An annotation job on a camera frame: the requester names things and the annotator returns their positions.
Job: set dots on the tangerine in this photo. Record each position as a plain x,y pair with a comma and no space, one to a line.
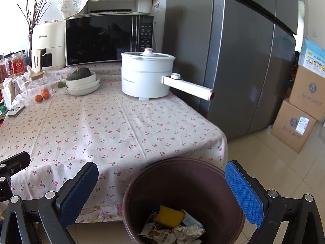
38,98
46,96
45,91

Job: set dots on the cream air fryer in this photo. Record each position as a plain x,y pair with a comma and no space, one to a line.
50,40

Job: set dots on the light blue printed box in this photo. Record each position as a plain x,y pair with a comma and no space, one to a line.
312,56

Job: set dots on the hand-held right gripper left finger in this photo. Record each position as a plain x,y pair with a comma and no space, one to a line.
78,195

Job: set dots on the white paper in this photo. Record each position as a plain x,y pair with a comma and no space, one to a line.
188,235

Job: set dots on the grey refrigerator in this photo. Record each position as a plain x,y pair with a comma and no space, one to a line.
228,56

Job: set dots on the small green vegetable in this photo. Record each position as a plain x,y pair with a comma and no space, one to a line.
61,85

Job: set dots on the white electric pot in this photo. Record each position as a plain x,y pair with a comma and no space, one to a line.
142,81

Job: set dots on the floral under tablecloth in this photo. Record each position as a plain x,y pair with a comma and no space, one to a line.
101,211

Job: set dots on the white printed wrapper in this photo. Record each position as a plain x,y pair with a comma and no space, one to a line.
162,236

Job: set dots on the glass jar with wooden lid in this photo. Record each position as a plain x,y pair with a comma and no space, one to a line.
36,76

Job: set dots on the brown waste bin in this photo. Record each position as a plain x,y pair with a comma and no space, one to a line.
193,183

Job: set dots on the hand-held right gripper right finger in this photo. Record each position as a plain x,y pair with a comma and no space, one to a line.
243,195

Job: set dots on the green and yellow sponge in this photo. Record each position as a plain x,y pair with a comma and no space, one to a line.
168,216

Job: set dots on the dark green pumpkin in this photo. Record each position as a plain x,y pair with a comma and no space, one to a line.
81,74

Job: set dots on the white printer under cloth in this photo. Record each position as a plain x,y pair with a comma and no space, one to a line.
76,2

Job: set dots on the white round-dial device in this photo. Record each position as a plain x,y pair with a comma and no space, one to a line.
16,111

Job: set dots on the cardboard box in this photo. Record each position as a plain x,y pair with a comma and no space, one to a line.
307,91
289,127

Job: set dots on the cherry print tablecloth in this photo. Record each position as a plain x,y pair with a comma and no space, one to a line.
101,127

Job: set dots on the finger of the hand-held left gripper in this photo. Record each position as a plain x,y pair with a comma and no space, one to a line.
15,162

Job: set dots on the light blue drink carton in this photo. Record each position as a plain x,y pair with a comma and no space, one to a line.
193,222

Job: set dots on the bare twig branches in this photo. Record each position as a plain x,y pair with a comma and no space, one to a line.
31,28

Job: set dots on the black microwave oven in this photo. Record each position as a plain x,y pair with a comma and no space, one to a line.
101,40

